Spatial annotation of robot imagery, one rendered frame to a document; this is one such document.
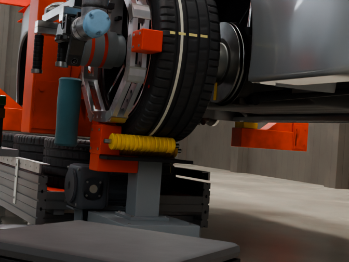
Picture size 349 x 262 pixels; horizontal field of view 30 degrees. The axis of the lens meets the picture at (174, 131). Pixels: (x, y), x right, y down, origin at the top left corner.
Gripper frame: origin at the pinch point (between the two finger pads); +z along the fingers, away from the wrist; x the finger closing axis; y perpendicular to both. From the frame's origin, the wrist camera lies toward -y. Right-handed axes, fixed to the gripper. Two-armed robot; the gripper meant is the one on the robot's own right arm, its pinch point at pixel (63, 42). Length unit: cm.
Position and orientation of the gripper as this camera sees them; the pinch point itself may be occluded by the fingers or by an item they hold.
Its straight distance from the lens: 223.4
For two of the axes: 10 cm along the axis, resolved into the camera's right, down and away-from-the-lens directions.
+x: -8.9, -0.7, -4.4
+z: -4.4, -0.2, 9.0
